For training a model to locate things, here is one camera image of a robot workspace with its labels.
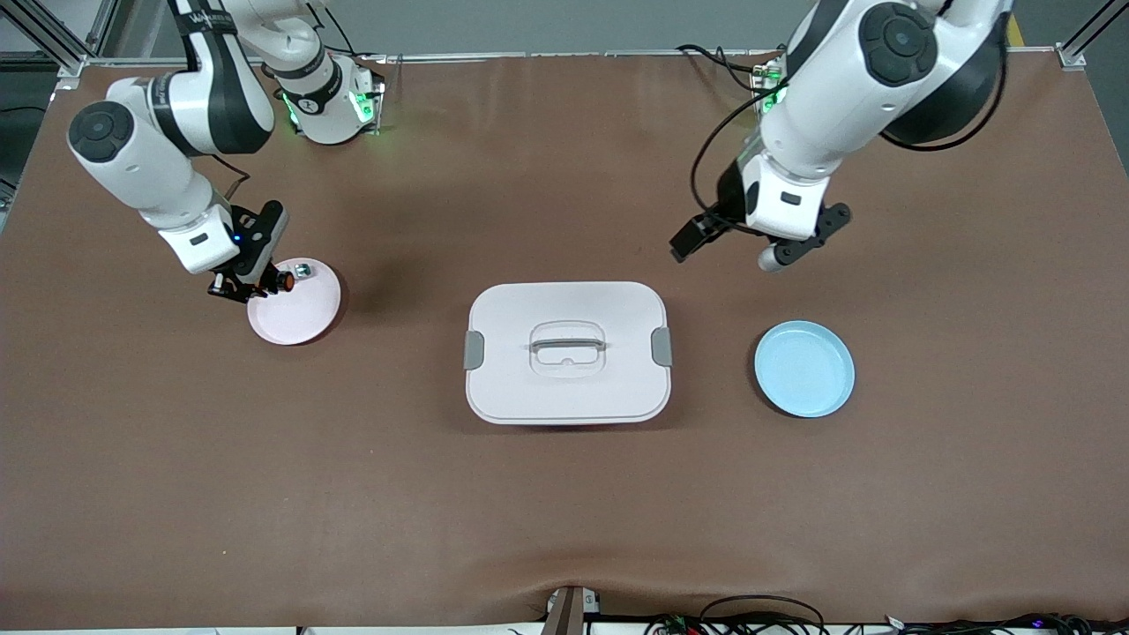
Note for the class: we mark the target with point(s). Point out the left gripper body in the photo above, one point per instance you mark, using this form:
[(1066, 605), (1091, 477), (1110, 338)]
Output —
[(728, 204)]

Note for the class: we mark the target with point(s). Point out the green white switch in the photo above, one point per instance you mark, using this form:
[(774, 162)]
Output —
[(302, 269)]

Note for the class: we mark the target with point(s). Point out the orange black switch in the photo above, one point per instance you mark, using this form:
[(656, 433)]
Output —
[(285, 281)]

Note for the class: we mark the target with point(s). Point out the pink round plate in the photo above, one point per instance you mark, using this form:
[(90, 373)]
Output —
[(300, 313)]

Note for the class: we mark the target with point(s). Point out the blue round plate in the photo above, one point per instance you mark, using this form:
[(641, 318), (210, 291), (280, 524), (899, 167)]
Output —
[(804, 369)]

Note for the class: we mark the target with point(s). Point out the metal table edge bracket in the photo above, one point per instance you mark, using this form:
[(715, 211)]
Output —
[(564, 613)]

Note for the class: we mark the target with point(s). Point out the aluminium frame post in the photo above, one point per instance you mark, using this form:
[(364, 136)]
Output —
[(1080, 44), (53, 35)]

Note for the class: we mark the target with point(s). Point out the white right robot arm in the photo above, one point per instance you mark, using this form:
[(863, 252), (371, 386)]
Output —
[(176, 115)]

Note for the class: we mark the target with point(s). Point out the white lidded storage box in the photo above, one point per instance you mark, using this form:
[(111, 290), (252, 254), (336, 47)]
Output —
[(567, 353)]

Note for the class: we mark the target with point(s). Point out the brown table mat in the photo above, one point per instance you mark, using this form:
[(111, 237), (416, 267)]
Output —
[(564, 511)]

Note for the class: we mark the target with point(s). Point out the metal table edge strip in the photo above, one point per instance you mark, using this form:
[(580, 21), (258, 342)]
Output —
[(529, 56)]

